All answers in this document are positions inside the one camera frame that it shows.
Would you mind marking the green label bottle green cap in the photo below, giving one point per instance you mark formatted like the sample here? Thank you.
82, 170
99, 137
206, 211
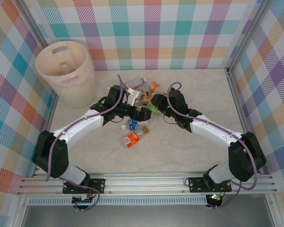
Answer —
153, 107

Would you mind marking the green label packet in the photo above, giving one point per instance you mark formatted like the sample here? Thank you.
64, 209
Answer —
110, 88

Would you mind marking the amber brown bottle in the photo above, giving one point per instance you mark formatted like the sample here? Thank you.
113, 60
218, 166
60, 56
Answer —
147, 98

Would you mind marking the small orange bottle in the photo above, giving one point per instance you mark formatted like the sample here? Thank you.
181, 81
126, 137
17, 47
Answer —
153, 86

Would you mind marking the blue label bottle white cap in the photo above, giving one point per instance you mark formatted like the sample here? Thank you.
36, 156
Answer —
132, 124

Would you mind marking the long clear bottle blue cap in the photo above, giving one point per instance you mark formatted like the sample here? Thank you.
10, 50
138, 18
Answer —
136, 83

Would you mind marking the orange label bottle tan cap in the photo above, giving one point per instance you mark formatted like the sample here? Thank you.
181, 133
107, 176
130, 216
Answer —
132, 139

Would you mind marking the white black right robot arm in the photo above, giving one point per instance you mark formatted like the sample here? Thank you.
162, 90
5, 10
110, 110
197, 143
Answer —
210, 132

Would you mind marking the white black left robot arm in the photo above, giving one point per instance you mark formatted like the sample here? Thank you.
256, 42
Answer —
80, 125

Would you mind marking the beige plastic bin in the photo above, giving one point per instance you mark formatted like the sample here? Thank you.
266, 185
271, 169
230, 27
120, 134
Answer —
68, 94

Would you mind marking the grey metal panel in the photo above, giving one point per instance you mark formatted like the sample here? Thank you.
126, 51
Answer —
144, 217

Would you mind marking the black right controller board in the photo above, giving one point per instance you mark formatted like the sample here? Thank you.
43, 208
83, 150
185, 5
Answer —
215, 199

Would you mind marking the black controller board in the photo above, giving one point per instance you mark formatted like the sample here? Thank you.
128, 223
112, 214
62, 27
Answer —
81, 201
215, 199

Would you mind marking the black left controller board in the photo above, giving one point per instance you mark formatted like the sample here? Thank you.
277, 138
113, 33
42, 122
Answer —
81, 201

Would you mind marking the aluminium mounting rail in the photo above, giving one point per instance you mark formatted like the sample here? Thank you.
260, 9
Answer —
144, 183

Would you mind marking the aluminium side rail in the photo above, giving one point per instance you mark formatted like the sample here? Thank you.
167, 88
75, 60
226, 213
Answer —
243, 118
52, 111

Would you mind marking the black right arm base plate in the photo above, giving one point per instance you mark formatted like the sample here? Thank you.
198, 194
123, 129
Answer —
196, 185

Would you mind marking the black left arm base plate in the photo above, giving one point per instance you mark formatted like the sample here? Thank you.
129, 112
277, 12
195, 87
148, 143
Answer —
97, 185

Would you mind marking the aluminium corner post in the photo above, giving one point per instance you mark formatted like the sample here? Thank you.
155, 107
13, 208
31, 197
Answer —
32, 21
252, 23

